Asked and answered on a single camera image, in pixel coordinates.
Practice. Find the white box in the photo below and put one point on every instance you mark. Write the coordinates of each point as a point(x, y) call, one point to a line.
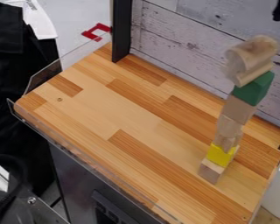
point(279, 189)

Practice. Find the large wooden block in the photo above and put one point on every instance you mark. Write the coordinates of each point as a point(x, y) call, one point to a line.
point(238, 109)

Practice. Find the red bracket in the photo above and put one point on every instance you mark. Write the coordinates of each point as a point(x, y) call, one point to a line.
point(93, 32)

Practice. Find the black post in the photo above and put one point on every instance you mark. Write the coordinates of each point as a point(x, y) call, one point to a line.
point(121, 29)

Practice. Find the black fabric cover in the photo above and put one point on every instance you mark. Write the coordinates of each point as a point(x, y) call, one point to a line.
point(13, 87)

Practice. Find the arched wooden block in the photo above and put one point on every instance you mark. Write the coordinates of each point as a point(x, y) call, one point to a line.
point(249, 59)

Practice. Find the green block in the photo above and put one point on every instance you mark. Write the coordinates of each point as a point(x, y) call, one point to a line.
point(255, 89)

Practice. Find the white board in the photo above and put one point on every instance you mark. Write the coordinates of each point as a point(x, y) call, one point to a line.
point(208, 32)

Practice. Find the grey metal cabinet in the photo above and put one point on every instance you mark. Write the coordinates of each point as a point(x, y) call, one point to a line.
point(84, 189)

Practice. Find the yellow block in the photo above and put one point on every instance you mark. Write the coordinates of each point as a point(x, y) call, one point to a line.
point(220, 156)

